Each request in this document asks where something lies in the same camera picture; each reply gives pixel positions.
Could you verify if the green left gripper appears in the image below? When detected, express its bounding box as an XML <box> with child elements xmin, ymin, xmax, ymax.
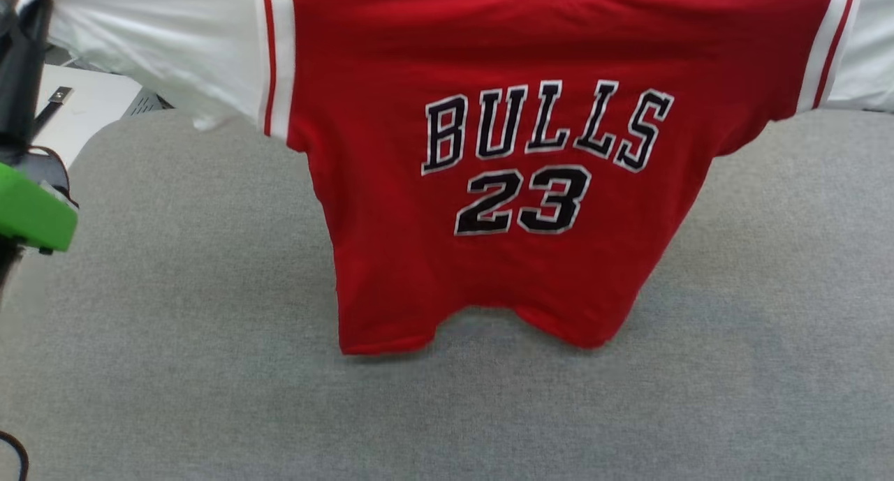
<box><xmin>0</xmin><ymin>0</ymin><xmax>79</xmax><ymax>253</ymax></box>

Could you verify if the red white Bulls jersey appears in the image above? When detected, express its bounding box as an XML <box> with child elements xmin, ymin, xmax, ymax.
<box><xmin>17</xmin><ymin>0</ymin><xmax>894</xmax><ymax>356</ymax></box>

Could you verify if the white flat panel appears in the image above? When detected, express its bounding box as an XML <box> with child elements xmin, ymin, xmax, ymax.
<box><xmin>31</xmin><ymin>66</ymin><xmax>144</xmax><ymax>169</ymax></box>

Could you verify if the grey slotted grate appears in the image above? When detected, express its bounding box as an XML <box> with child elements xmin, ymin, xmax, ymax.
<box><xmin>122</xmin><ymin>89</ymin><xmax>174</xmax><ymax>119</ymax></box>

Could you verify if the black strap with buckle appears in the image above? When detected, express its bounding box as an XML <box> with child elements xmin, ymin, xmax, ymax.
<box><xmin>31</xmin><ymin>87</ymin><xmax>74</xmax><ymax>138</ymax></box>

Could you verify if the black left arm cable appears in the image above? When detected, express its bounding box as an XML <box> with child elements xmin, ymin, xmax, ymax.
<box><xmin>0</xmin><ymin>431</ymin><xmax>30</xmax><ymax>481</ymax></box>

